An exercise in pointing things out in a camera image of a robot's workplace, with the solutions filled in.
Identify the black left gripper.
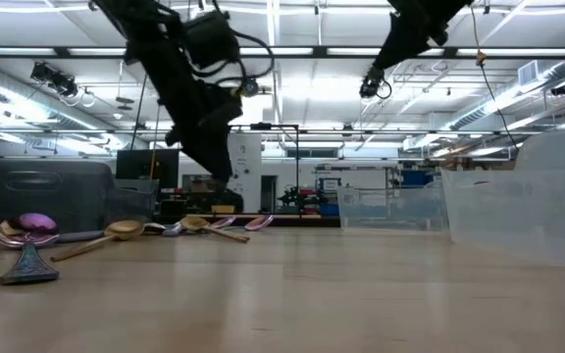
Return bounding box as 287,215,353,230
159,85,244,185

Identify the white cabinet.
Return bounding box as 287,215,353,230
227,131,264,216

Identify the dark smoky plastic bin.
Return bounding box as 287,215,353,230
0,157,161,236

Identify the gold spoon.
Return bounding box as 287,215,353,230
179,215,252,245
49,219,145,264

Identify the hanging cable yellow connector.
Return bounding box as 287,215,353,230
468,0,522,152

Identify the clear plastic container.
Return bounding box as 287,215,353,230
439,127,565,269
336,184,449,231

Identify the black monitor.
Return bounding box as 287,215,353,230
115,149,180,180

